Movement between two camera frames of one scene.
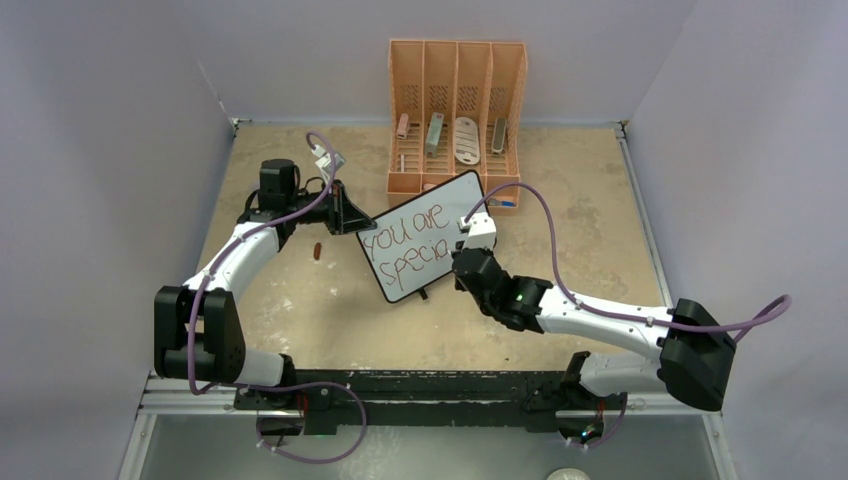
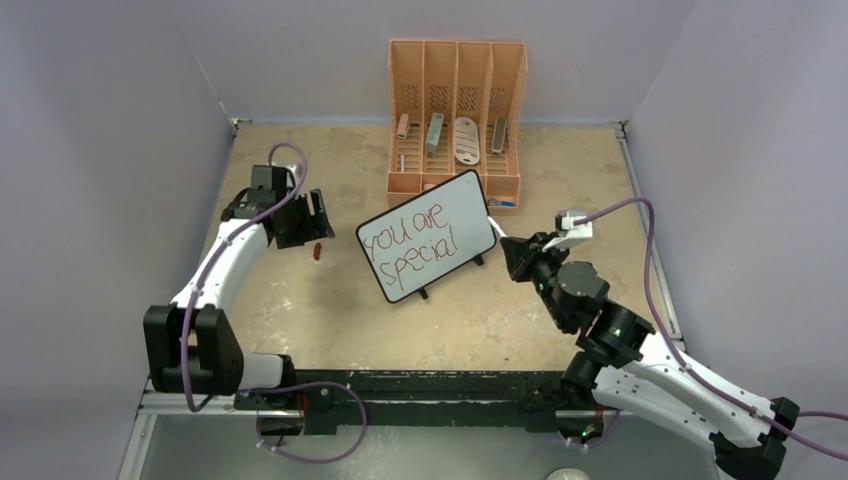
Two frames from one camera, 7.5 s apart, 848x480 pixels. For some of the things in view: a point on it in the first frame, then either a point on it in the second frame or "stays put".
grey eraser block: [499, 136] stays put
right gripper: [490, 251] -> [521, 254]
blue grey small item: [493, 202] stays put
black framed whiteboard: [412, 243] stays put
